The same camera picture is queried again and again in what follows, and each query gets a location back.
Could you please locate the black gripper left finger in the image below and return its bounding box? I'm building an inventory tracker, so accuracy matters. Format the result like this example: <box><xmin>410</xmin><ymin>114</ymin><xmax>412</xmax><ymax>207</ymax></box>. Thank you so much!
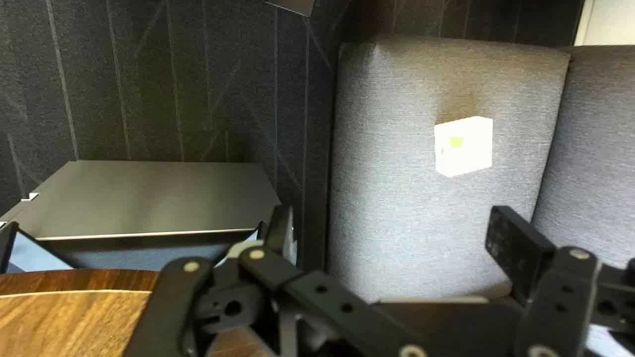
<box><xmin>124</xmin><ymin>201</ymin><xmax>428</xmax><ymax>357</ymax></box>

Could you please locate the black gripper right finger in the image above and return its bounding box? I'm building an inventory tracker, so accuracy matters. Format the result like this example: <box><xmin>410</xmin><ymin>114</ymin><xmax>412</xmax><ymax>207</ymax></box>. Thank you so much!
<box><xmin>483</xmin><ymin>203</ymin><xmax>635</xmax><ymax>357</ymax></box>

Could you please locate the grey fabric sofa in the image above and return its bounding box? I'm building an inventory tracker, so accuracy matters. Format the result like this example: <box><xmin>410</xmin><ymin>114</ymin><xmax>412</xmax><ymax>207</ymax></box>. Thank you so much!
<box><xmin>327</xmin><ymin>35</ymin><xmax>635</xmax><ymax>304</ymax></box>

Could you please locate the small white open box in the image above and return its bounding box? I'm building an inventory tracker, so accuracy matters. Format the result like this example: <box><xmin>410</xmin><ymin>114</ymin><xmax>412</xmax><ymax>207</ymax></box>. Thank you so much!
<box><xmin>432</xmin><ymin>114</ymin><xmax>495</xmax><ymax>178</ymax></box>

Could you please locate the grey metal box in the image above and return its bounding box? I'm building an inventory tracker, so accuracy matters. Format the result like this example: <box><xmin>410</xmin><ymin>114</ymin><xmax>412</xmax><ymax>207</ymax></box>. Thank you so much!
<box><xmin>0</xmin><ymin>158</ymin><xmax>283</xmax><ymax>273</ymax></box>

